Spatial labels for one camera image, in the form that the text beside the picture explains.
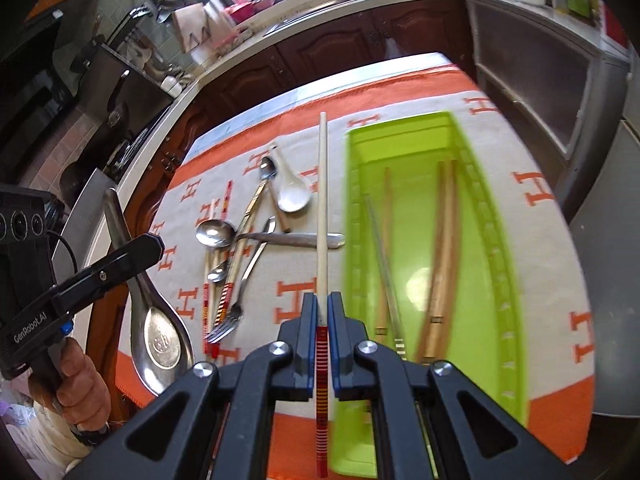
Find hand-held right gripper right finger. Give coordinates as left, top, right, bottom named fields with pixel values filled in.
left=327, top=291, right=576, bottom=480

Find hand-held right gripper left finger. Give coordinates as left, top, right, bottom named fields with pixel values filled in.
left=65, top=291, right=319, bottom=480

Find wide steel soup spoon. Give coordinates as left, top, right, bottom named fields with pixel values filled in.
left=102, top=187, right=196, bottom=396

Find steel fork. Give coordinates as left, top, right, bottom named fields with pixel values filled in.
left=206, top=216, right=277, bottom=345

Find small steel teaspoon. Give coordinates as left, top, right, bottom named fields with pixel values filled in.
left=206, top=255, right=241, bottom=283

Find large steel spoon handle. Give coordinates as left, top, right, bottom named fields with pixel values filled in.
left=195, top=220, right=347, bottom=250

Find steel chopstick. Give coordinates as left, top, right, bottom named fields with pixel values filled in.
left=364, top=195, right=407, bottom=361

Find light bamboo chopstick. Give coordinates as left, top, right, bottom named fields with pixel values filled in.
left=375, top=167, right=392, bottom=337

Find white ceramic spoon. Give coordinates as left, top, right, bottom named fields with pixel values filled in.
left=270, top=144, right=312, bottom=213

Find small steel spoon brown handle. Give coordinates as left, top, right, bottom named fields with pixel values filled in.
left=257, top=156, right=291, bottom=233

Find green plastic utensil tray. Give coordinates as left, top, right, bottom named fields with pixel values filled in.
left=330, top=111, right=531, bottom=478

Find person's left forearm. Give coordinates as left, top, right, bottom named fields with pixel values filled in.
left=20, top=405, right=93, bottom=466

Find person's left hand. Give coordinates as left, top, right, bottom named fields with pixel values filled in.
left=27, top=337, right=112, bottom=433

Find steel splash plate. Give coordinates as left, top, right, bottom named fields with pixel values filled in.
left=50, top=170, right=121, bottom=281

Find black wok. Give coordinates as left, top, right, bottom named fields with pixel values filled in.
left=60, top=160, right=101, bottom=206

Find gas stove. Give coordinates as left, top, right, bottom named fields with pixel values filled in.
left=107, top=135, right=146, bottom=171

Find black glass splash panel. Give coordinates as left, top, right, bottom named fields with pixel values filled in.
left=97, top=42, right=173, bottom=146

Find black range hood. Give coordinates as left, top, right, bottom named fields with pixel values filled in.
left=0, top=0, right=76, bottom=181

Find orange grey printed tablecloth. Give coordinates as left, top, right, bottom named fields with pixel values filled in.
left=112, top=52, right=596, bottom=478

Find light blue checked table cover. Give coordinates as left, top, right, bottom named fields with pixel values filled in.
left=187, top=51, right=453, bottom=153

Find wooden cutting board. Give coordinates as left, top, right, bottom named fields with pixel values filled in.
left=172, top=2, right=211, bottom=53

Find white cutting board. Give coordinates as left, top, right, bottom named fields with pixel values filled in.
left=205, top=5, right=238, bottom=46

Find brown wooden base cabinets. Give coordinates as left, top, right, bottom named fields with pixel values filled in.
left=160, top=0, right=476, bottom=171

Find red plastic basin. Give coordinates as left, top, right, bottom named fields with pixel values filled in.
left=227, top=0, right=273, bottom=21

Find grey refrigerator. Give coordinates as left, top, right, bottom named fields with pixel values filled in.
left=567, top=50, right=640, bottom=411

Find grey metal cabinet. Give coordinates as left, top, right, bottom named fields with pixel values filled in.
left=462, top=0, right=631, bottom=221

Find red label container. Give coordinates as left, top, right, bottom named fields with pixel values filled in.
left=600, top=0, right=633, bottom=46

